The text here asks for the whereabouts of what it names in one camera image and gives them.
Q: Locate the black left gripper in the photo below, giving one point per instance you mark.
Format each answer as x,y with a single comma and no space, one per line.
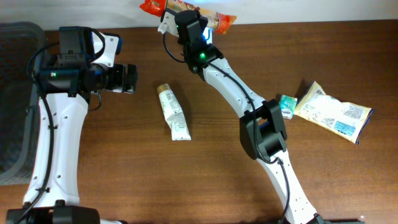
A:
119,81

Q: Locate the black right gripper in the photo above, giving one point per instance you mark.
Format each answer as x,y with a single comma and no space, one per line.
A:
204,23

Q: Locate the orange pasta package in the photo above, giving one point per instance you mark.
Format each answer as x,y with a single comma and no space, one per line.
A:
218,22

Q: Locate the white tube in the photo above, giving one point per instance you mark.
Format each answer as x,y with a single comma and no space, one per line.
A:
173,113

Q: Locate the teal tissue pack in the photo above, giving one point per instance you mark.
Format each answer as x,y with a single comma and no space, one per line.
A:
287,105

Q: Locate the yellow chip bag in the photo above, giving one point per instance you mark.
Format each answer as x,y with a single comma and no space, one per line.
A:
342,118

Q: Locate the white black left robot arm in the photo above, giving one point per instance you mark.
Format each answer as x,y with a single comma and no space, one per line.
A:
65,83

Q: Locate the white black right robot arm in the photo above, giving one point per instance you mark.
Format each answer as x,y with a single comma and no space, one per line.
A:
262,131

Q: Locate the white barcode scanner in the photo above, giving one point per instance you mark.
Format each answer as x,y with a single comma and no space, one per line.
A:
208,35

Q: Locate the grey plastic mesh basket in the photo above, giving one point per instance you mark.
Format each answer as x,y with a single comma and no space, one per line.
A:
19,101

